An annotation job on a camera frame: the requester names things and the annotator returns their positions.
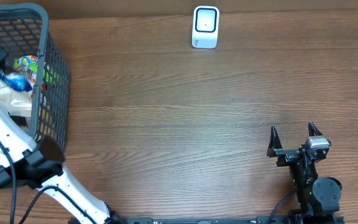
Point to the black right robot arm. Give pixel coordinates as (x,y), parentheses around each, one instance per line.
(318,197)

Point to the white barcode scanner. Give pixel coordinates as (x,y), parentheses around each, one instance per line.
(205,28)

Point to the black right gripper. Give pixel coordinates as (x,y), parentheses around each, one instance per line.
(286,157)

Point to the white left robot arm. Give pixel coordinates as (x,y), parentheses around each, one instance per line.
(41,165)

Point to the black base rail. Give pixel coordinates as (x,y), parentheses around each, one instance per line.
(257,220)

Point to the beige paper bag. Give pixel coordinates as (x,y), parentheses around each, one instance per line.
(16,103)

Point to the green snack packet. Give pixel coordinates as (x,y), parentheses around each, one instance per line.
(28,66)

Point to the dark grey plastic basket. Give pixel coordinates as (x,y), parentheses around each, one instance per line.
(24,31)

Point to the blue Oreo cookie pack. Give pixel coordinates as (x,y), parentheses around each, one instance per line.
(16,81)

